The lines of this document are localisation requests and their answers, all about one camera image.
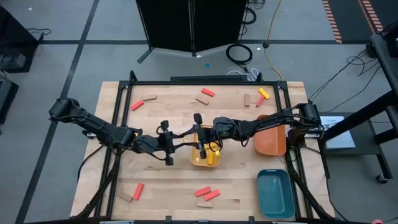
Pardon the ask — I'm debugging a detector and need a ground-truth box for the black cable loop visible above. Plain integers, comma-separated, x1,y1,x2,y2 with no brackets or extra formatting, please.
241,0,257,26

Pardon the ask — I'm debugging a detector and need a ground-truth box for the yellow plastic bin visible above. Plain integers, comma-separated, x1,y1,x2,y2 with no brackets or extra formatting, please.
190,124,223,168

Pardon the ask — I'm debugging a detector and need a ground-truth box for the long black bar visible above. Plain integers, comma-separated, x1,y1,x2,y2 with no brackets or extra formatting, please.
170,74,247,83

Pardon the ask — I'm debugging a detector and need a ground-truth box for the black box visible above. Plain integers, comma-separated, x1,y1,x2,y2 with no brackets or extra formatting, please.
0,77,19,126

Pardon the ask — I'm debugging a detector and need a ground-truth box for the black equipment cart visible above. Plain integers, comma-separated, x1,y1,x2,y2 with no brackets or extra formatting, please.
320,18,398,185

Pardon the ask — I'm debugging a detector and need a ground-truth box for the black room divider panel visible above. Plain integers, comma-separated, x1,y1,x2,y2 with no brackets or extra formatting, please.
135,0,249,65

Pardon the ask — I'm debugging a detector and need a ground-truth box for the yellow extension cable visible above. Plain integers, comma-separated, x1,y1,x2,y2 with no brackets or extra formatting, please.
262,0,284,82

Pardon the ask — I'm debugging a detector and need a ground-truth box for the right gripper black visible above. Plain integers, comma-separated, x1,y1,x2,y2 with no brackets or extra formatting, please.
193,113,218,160

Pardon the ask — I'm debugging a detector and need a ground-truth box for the orange black striped strip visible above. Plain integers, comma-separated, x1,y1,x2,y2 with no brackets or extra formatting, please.
357,0,385,34
322,0,343,45

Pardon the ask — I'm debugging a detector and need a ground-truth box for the orange plastic bin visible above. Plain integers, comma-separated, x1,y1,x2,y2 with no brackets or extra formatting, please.
254,114,287,157

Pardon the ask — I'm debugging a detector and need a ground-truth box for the teal plastic bin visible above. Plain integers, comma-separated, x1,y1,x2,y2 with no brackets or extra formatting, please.
256,168,296,220

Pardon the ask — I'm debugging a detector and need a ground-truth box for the black cabinet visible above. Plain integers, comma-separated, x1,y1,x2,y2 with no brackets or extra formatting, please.
0,5,40,74

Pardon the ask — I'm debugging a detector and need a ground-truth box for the black aluminium table frame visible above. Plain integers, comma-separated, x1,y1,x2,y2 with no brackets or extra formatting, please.
74,70,336,224

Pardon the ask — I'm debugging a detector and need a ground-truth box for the white cable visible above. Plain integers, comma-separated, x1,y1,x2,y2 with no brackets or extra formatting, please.
226,67,259,79

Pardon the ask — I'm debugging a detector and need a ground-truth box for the coiled black cable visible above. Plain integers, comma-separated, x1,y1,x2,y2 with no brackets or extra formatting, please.
225,43,254,66

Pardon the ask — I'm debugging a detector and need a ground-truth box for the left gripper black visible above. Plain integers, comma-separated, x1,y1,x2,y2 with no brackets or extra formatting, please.
157,119,200,166

